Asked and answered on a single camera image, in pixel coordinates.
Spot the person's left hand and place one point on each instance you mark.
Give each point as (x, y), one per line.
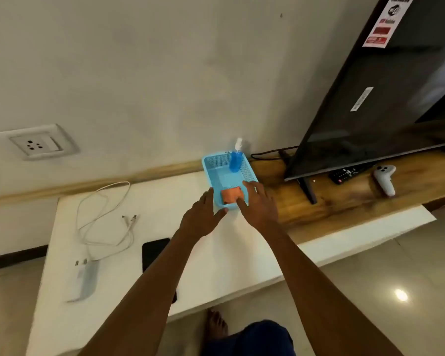
(198, 220)

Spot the black smartphone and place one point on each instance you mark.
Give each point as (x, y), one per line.
(154, 252)

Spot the person's bare foot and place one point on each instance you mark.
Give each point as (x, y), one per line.
(215, 325)

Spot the black flat screen television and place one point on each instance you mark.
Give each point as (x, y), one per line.
(385, 100)

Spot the red and white sticker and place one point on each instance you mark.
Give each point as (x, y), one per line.
(387, 24)

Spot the white charger adapter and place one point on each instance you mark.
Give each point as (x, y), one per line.
(84, 279)

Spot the blue spray bottle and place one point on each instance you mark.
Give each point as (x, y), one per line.
(236, 161)

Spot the black remote control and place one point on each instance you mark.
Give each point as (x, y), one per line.
(346, 174)

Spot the person's right hand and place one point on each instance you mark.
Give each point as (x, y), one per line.
(259, 211)

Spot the light blue plastic basket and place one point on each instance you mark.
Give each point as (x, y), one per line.
(222, 174)

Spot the person's blue trouser leg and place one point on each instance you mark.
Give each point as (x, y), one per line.
(259, 339)

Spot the white wall socket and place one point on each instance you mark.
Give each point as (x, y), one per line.
(37, 143)

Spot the person's left forearm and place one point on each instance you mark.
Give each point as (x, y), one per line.
(144, 296)

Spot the person's right forearm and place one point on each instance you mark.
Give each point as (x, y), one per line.
(319, 292)

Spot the person's right thumb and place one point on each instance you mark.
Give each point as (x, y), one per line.
(241, 206)

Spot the white label sticker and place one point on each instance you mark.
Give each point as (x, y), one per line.
(362, 99)

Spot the black television stand leg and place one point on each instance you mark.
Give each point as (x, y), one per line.
(308, 190)

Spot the white handheld controller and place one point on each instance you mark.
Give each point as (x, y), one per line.
(386, 179)

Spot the person's left thumb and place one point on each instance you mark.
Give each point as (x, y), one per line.
(220, 215)

